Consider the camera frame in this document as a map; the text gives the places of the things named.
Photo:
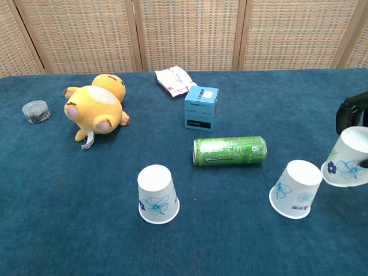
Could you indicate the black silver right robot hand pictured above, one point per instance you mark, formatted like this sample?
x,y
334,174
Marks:
x,y
342,118

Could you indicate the pink white wipes packet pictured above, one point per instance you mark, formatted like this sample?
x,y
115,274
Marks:
x,y
172,80

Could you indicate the yellow plush toy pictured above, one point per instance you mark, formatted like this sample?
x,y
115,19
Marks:
x,y
92,109

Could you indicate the light blue cardboard box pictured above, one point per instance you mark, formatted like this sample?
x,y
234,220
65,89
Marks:
x,y
199,115

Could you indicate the blue carpet table cover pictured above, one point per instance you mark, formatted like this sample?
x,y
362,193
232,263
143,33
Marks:
x,y
57,201

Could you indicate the green drink can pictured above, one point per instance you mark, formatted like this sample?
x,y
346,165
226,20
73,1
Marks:
x,y
230,151

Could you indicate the woven wooden folding screen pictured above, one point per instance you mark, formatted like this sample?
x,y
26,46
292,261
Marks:
x,y
86,34

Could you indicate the clear round plastic container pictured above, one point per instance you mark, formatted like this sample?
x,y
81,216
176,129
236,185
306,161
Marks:
x,y
36,113

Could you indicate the white flower-print paper cup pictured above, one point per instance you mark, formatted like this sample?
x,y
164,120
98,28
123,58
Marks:
x,y
345,149
156,187
299,184

